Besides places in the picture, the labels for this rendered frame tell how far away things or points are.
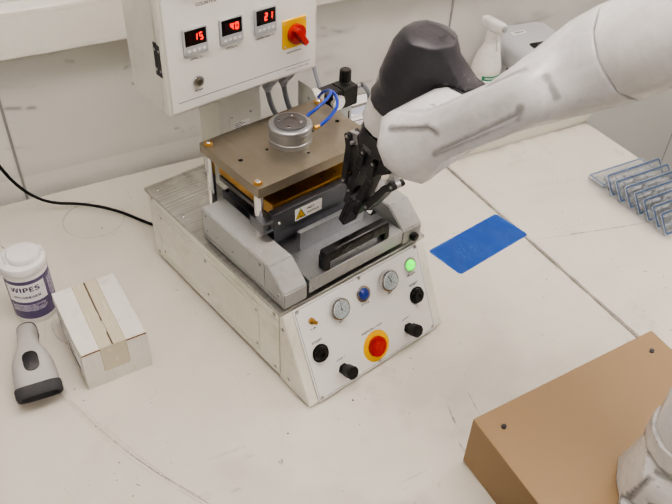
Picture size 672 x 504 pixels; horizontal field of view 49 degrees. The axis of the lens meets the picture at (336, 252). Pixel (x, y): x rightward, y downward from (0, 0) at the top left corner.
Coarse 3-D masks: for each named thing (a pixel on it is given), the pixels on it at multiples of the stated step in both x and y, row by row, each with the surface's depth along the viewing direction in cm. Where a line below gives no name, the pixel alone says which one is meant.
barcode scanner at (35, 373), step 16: (32, 336) 134; (16, 352) 130; (32, 352) 130; (16, 368) 128; (32, 368) 128; (48, 368) 129; (16, 384) 127; (32, 384) 127; (48, 384) 128; (16, 400) 127; (32, 400) 131
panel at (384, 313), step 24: (384, 264) 137; (336, 288) 131; (360, 288) 134; (408, 288) 142; (312, 312) 129; (360, 312) 135; (384, 312) 139; (408, 312) 143; (312, 336) 129; (336, 336) 133; (360, 336) 136; (384, 336) 140; (408, 336) 144; (312, 360) 130; (336, 360) 134; (360, 360) 137; (336, 384) 134
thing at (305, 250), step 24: (336, 216) 133; (360, 216) 138; (288, 240) 133; (312, 240) 132; (336, 240) 134; (384, 240) 134; (312, 264) 129; (336, 264) 129; (360, 264) 133; (312, 288) 127
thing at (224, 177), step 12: (336, 168) 136; (228, 180) 136; (312, 180) 132; (324, 180) 132; (240, 192) 134; (276, 192) 129; (288, 192) 129; (300, 192) 129; (252, 204) 132; (264, 204) 128; (276, 204) 127
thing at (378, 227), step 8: (376, 224) 131; (384, 224) 132; (360, 232) 129; (368, 232) 130; (376, 232) 131; (384, 232) 133; (344, 240) 128; (352, 240) 128; (360, 240) 129; (368, 240) 131; (328, 248) 126; (336, 248) 126; (344, 248) 127; (352, 248) 129; (320, 256) 126; (328, 256) 125; (336, 256) 127; (320, 264) 127; (328, 264) 127
